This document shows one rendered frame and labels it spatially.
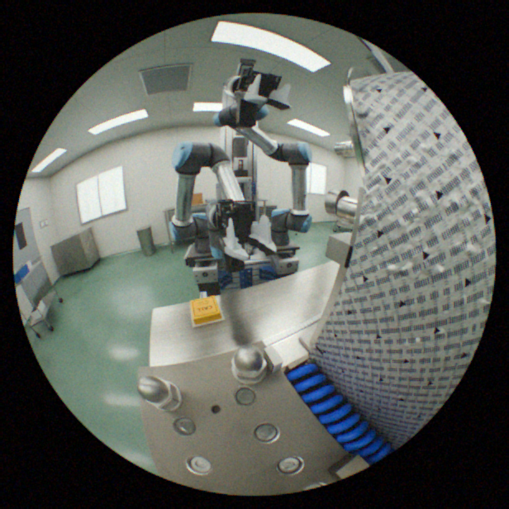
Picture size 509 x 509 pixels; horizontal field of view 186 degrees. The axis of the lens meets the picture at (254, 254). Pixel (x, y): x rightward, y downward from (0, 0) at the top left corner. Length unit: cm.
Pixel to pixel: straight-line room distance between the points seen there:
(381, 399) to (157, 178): 377
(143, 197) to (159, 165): 80
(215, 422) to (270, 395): 6
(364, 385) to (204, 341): 30
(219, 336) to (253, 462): 27
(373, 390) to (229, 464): 13
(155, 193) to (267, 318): 352
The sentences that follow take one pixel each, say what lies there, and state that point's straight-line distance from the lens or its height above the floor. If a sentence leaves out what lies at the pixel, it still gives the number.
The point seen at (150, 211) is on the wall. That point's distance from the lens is 373.
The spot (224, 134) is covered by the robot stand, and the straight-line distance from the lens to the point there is 110.
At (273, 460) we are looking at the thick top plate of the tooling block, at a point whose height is 103.
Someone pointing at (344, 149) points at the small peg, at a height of 124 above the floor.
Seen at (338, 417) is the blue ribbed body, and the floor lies 104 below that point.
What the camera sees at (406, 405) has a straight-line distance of 15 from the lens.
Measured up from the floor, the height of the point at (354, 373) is 107.
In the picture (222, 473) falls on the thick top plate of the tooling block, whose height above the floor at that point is 103.
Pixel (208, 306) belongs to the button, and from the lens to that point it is 38.
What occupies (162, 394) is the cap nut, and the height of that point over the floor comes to 106.
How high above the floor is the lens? 119
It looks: 26 degrees down
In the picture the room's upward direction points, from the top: straight up
